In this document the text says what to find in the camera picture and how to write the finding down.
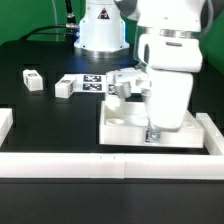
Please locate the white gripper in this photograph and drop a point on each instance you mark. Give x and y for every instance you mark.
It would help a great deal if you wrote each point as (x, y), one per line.
(166, 101)

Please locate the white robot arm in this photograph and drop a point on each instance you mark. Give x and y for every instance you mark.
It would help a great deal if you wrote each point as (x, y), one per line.
(166, 34)

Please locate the white square table top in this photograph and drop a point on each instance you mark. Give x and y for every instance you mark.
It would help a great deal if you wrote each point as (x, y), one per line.
(127, 124)

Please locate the white U-shaped obstacle fence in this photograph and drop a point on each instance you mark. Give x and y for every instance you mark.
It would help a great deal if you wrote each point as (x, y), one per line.
(119, 166)

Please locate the white fiducial marker sheet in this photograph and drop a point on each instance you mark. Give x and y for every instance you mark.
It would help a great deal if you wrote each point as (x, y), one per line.
(90, 83)

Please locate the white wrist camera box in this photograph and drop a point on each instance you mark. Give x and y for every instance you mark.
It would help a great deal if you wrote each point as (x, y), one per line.
(123, 82)

